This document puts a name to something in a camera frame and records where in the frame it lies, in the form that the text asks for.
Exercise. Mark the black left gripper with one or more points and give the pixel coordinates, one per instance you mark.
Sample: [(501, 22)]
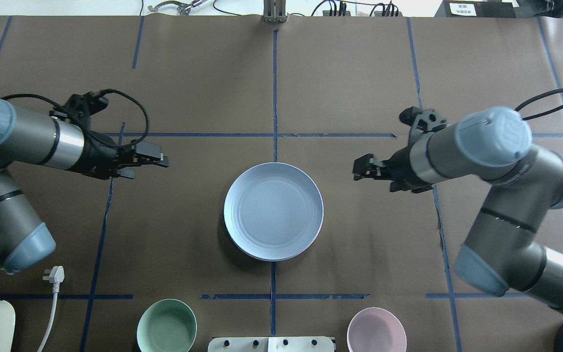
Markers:
[(98, 156)]

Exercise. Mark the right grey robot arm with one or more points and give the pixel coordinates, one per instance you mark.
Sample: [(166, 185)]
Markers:
[(500, 252)]

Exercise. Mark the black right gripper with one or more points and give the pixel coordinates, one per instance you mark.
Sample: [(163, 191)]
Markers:
[(400, 166)]

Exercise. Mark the green bowl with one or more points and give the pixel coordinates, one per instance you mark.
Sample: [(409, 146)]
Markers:
[(168, 325)]

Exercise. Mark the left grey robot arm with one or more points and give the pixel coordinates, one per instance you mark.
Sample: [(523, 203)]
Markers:
[(64, 140)]

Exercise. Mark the pink bowl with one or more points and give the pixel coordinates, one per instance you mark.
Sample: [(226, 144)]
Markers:
[(376, 330)]

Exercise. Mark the grey camera stand post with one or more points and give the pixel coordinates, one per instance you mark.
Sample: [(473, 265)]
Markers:
[(274, 11)]

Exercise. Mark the light blue plate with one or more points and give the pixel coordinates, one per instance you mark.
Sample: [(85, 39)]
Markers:
[(273, 211)]

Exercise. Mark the black box with label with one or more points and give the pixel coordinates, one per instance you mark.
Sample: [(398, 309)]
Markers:
[(475, 8)]

